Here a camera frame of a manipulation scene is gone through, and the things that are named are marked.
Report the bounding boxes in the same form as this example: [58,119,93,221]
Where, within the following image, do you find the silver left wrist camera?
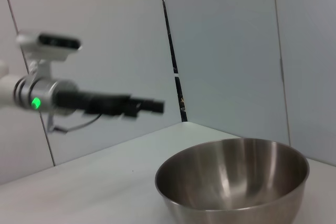
[16,31,82,79]

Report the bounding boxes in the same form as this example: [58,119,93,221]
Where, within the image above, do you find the left wrist cable with plug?
[47,113,103,133]

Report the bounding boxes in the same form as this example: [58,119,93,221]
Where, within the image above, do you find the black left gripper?
[56,90,165,119]

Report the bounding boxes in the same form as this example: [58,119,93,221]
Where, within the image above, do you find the large stainless steel bowl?
[154,137,310,224]

